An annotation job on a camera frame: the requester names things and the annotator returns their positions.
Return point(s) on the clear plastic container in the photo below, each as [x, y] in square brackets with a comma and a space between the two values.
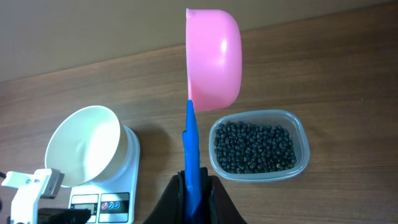
[266, 117]

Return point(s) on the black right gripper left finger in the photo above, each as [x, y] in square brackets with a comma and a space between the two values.
[170, 207]

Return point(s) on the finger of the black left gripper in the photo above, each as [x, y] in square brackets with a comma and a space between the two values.
[63, 216]

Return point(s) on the white bowl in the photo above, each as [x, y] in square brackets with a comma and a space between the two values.
[90, 145]

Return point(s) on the pink scoop with blue handle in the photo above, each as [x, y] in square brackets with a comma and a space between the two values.
[214, 73]

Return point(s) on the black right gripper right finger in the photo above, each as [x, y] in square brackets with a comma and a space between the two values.
[216, 205]

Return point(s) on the white digital kitchen scale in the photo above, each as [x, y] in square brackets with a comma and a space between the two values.
[112, 200]

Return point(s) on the black beans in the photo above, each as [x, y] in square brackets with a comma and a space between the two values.
[246, 148]

